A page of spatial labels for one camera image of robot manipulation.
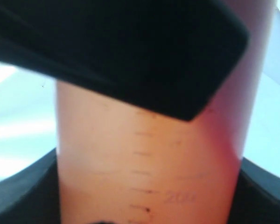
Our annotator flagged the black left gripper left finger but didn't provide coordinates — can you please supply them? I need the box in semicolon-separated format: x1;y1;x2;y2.
0;149;61;224

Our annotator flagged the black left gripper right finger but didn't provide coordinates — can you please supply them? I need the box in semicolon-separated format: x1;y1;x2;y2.
233;158;280;224

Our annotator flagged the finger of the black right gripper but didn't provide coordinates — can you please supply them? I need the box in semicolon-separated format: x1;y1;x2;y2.
0;0;249;120

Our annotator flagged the red sauce squeeze bottle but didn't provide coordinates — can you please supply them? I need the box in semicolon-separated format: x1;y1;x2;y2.
56;0;276;224

